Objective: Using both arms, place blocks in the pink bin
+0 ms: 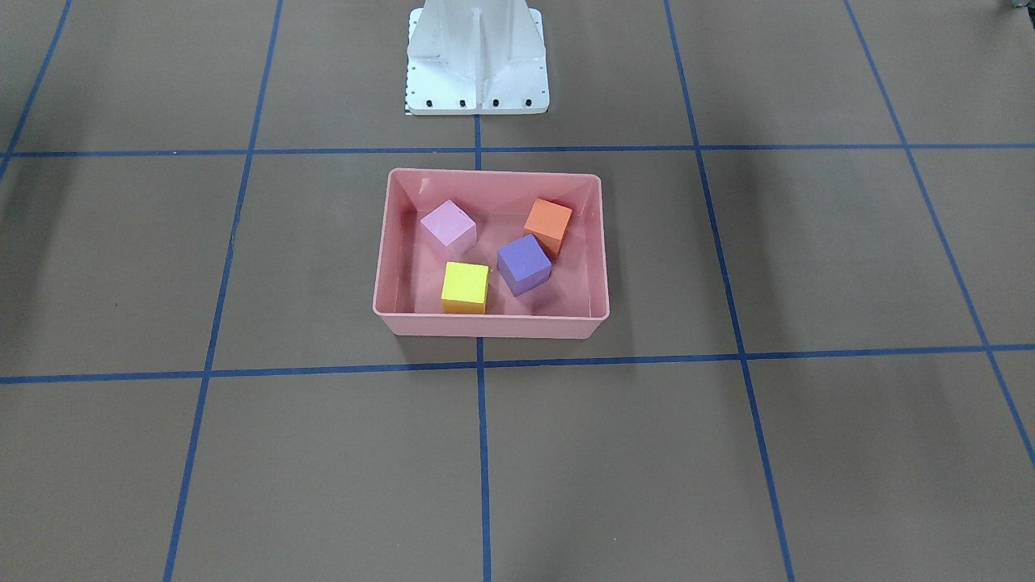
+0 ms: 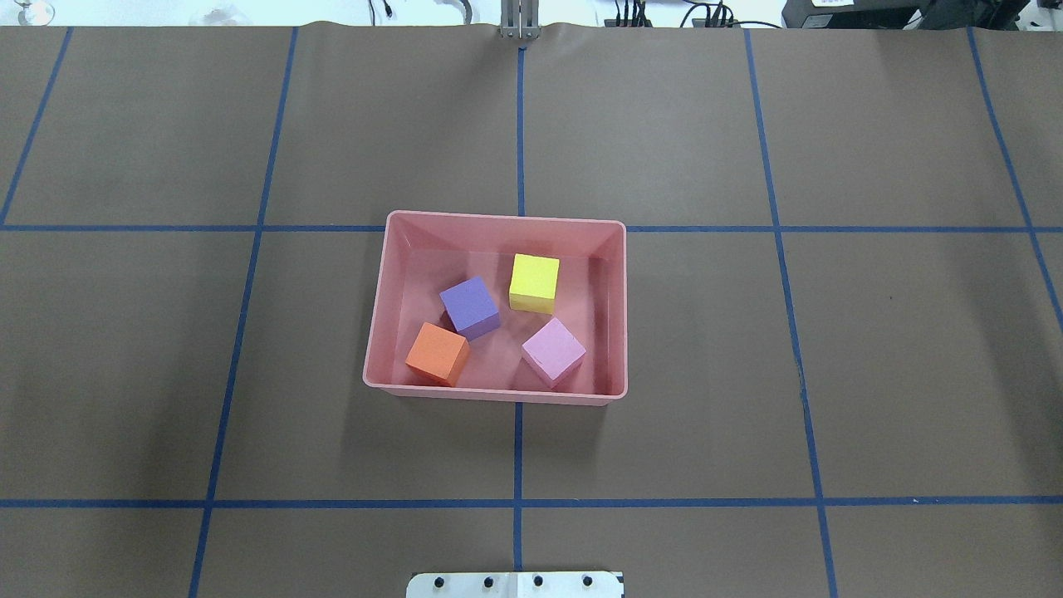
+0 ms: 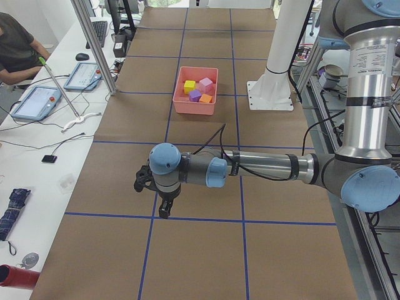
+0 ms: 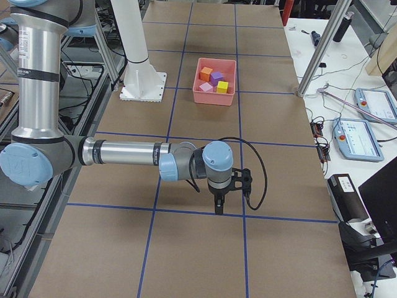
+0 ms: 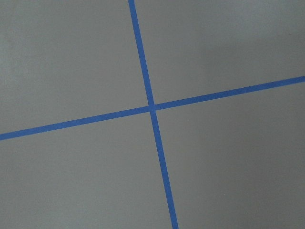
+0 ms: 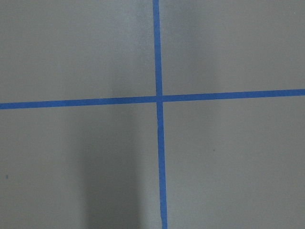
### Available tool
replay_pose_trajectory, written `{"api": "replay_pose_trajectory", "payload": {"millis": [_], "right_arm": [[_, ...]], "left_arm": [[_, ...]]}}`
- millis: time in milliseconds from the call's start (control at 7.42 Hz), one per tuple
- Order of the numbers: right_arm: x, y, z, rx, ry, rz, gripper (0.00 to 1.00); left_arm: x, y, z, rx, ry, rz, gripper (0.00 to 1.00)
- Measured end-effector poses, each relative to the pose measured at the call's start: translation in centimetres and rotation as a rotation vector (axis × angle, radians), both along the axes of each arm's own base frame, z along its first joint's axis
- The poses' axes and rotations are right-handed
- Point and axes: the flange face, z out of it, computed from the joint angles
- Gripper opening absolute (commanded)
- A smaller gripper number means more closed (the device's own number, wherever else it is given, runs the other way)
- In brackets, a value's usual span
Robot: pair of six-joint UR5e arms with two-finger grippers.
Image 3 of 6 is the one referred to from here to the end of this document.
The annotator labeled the folded blue umbrella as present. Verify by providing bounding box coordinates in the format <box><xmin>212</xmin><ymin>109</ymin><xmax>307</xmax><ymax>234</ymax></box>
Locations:
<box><xmin>1</xmin><ymin>188</ymin><xmax>31</xmax><ymax>241</ymax></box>

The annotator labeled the black box with label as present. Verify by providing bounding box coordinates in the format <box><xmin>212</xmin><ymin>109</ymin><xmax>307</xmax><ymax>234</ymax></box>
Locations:
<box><xmin>113</xmin><ymin>34</ymin><xmax>128</xmax><ymax>58</ymax></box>

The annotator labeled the red cylinder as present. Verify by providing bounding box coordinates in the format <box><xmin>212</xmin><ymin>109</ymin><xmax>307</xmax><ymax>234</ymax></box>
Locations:
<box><xmin>1</xmin><ymin>264</ymin><xmax>41</xmax><ymax>290</ymax></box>

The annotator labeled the black keyboard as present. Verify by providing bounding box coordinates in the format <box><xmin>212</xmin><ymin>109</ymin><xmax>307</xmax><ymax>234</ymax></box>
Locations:
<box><xmin>92</xmin><ymin>21</ymin><xmax>108</xmax><ymax>48</ymax></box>

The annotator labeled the pink foam block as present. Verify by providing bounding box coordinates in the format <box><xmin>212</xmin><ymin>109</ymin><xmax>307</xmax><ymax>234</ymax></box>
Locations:
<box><xmin>198</xmin><ymin>77</ymin><xmax>213</xmax><ymax>94</ymax></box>

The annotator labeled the teach pendant tablet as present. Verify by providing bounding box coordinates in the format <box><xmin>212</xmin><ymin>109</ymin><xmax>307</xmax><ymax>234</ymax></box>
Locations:
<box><xmin>11</xmin><ymin>86</ymin><xmax>61</xmax><ymax>121</ymax></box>
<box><xmin>64</xmin><ymin>62</ymin><xmax>102</xmax><ymax>92</ymax></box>

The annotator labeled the small black device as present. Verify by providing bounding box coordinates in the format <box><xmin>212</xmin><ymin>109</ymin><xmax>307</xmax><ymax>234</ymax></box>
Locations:
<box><xmin>41</xmin><ymin>154</ymin><xmax>58</xmax><ymax>164</ymax></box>

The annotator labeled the far teach pendant tablet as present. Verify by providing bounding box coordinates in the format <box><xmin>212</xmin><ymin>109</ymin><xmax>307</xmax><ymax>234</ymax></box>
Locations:
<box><xmin>64</xmin><ymin>62</ymin><xmax>102</xmax><ymax>92</ymax></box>

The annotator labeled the aluminium frame post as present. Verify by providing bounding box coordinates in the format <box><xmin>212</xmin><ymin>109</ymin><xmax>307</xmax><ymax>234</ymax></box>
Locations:
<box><xmin>71</xmin><ymin>0</ymin><xmax>117</xmax><ymax>95</ymax></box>

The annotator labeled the near teach pendant tablet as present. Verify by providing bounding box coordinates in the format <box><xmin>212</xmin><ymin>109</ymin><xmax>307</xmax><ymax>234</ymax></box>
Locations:
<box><xmin>11</xmin><ymin>86</ymin><xmax>61</xmax><ymax>121</ymax></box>

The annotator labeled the green tipped metal rod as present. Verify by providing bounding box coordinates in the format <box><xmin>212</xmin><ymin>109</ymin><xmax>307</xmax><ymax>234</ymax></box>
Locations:
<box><xmin>39</xmin><ymin>57</ymin><xmax>82</xmax><ymax>121</ymax></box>

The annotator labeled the yellow foam block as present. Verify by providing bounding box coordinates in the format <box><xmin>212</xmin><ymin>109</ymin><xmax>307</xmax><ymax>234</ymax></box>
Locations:
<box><xmin>184</xmin><ymin>80</ymin><xmax>196</xmax><ymax>95</ymax></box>

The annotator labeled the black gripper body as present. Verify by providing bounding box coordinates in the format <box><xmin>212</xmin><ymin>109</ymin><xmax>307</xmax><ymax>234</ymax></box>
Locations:
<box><xmin>133</xmin><ymin>165</ymin><xmax>181</xmax><ymax>200</ymax></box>

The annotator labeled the pink plastic bin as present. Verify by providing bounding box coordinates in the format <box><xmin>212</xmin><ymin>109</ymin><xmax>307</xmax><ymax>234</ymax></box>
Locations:
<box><xmin>172</xmin><ymin>66</ymin><xmax>219</xmax><ymax>116</ymax></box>

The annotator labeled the round metal disc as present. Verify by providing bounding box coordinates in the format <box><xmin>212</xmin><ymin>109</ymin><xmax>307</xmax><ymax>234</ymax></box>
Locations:
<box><xmin>21</xmin><ymin>252</ymin><xmax>39</xmax><ymax>269</ymax></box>

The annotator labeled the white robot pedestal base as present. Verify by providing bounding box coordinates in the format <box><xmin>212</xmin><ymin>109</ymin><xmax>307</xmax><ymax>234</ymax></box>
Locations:
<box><xmin>247</xmin><ymin>0</ymin><xmax>313</xmax><ymax>111</ymax></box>

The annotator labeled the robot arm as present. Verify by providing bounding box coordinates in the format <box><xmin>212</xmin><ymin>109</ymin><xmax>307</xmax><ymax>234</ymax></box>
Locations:
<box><xmin>133</xmin><ymin>1</ymin><xmax>399</xmax><ymax>219</ymax></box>

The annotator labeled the seated person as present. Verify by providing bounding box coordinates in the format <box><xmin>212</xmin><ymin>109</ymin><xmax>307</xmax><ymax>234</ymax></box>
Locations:
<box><xmin>1</xmin><ymin>12</ymin><xmax>50</xmax><ymax>85</ymax></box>

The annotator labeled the black computer mouse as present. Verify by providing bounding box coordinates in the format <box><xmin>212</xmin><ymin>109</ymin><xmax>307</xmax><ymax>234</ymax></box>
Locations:
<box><xmin>75</xmin><ymin>52</ymin><xmax>89</xmax><ymax>61</ymax></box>

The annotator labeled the purple foam block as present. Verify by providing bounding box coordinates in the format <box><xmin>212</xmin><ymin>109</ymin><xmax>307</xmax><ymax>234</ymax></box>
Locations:
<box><xmin>189</xmin><ymin>89</ymin><xmax>202</xmax><ymax>103</ymax></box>

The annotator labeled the orange foam block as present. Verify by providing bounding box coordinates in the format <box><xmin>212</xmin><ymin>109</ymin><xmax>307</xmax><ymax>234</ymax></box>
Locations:
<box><xmin>199</xmin><ymin>94</ymin><xmax>213</xmax><ymax>104</ymax></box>

